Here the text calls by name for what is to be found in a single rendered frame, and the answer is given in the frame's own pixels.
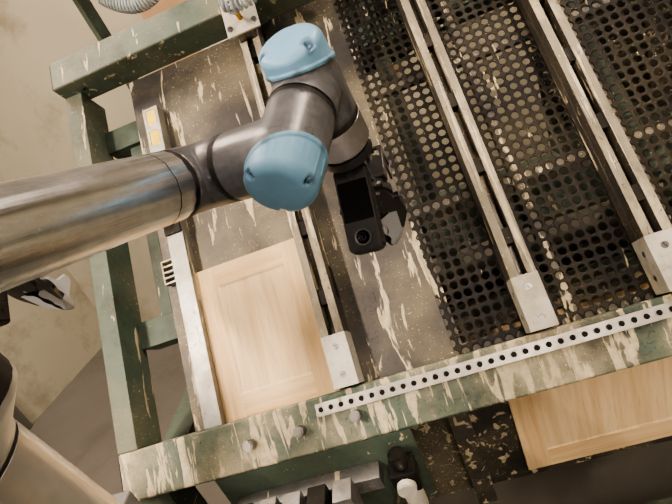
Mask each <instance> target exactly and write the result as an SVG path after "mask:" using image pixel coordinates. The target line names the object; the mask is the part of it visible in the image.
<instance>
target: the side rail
mask: <svg viewBox="0 0 672 504"><path fill-rule="evenodd" d="M66 105H67V112H68V118H69V125H70V132H71V139H72V146H73V152H74V159H75V166H76V168H77V167H82V166H87V165H92V164H97V163H102V162H107V161H112V160H114V159H113V156H111V155H110V154H109V152H108V146H107V140H106V133H108V132H109V130H108V124H107V118H106V112H105V109H104V108H103V107H101V106H100V105H98V104H97V103H95V102H94V101H93V100H91V99H90V98H88V97H87V96H85V95H84V94H82V93H78V94H76V95H74V96H72V97H70V98H67V99H66ZM89 261H90V268H91V275H92V282H93V289H94V295H95V302H96V309H97V316H98V323H99V329H100V336H101V343H102V350H103V357H104V363H105V370H106V377H107V384H108V391H109V397H110V404H111V411H112V418H113V425H114V432H115V438H116V445H117V452H118V455H121V454H125V453H128V452H131V451H135V450H138V449H141V448H144V447H147V446H150V445H153V444H156V443H159V442H161V441H162V438H161V432H160V427H159V421H158V415H157V409H156V403H155V397H154V392H153V386H152V380H151V374H150V368H149V363H148V357H147V351H146V350H142V346H141V340H140V334H139V329H138V324H139V323H141V316H140V310H139V304H138V299H137V293H136V287H135V281H134V275H133V270H132V264H131V258H130V252H129V246H128V242H126V243H124V244H121V245H119V246H116V247H114V248H111V249H109V250H106V251H104V252H101V253H99V254H96V255H94V256H91V257H89Z"/></svg>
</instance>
